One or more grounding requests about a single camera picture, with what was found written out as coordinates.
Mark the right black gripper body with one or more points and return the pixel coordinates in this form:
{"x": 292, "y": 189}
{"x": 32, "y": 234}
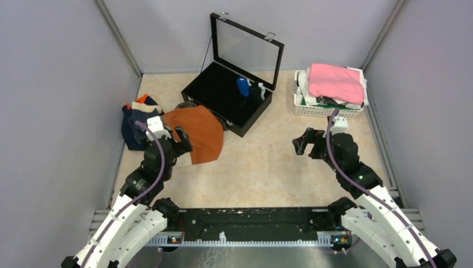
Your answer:
{"x": 319, "y": 150}

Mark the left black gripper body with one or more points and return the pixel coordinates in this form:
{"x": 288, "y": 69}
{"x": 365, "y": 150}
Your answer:
{"x": 179, "y": 148}

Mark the orange underwear white waistband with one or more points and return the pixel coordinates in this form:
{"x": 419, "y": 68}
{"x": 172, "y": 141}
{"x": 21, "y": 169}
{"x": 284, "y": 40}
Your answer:
{"x": 203, "y": 129}

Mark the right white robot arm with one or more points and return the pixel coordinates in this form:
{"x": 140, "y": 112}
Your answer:
{"x": 372, "y": 214}

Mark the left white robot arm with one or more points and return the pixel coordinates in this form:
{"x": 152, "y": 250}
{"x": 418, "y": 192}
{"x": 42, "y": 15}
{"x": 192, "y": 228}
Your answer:
{"x": 136, "y": 216}

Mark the olive beige underwear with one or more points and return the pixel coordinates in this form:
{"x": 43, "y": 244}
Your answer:
{"x": 186, "y": 104}

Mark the black white rolled underwear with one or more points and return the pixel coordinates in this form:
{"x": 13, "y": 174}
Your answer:
{"x": 257, "y": 92}

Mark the blue rolled underwear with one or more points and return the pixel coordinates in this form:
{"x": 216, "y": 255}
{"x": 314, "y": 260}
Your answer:
{"x": 243, "y": 85}

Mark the white plastic basket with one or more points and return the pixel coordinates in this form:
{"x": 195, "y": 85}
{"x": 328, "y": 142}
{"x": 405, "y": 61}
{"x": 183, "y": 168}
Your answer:
{"x": 304, "y": 110}

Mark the white clothes in basket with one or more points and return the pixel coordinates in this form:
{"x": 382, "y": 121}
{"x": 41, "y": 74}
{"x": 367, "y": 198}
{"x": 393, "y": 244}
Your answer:
{"x": 310, "y": 100}

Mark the pink folded cloth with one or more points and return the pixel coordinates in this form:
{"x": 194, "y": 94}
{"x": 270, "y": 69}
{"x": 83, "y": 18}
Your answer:
{"x": 336, "y": 82}

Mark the black box glass lid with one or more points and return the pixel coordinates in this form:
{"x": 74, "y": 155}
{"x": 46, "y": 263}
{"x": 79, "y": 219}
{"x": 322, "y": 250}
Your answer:
{"x": 237, "y": 51}

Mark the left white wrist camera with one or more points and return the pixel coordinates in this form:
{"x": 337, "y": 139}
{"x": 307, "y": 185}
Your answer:
{"x": 157, "y": 128}

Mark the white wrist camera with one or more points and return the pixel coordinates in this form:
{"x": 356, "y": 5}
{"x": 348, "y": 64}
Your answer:
{"x": 338, "y": 125}
{"x": 157, "y": 128}

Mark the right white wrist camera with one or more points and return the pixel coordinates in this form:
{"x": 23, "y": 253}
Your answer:
{"x": 338, "y": 125}

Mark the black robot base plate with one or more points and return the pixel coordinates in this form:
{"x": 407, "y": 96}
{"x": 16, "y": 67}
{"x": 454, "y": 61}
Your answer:
{"x": 277, "y": 224}

